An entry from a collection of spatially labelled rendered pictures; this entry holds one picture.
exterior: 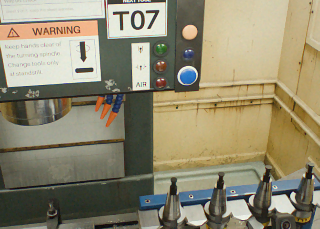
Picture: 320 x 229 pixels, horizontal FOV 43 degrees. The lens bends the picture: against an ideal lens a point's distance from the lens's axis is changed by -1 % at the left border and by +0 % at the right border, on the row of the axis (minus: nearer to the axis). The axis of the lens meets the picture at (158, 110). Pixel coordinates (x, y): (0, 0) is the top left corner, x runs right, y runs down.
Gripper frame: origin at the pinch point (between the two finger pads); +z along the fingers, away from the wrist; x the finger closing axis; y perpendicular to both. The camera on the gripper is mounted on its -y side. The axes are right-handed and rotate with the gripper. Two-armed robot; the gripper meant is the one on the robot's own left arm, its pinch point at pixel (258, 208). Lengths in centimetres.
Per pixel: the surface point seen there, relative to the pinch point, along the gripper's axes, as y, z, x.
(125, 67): -42, -7, -34
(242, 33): -13, 96, 29
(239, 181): 62, 85, 34
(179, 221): -2.0, -3.8, -21.1
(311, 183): -8.7, -2.4, 10.8
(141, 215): -0.9, 0.3, -29.3
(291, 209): -1.9, -3.5, 6.7
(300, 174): 36, 55, 46
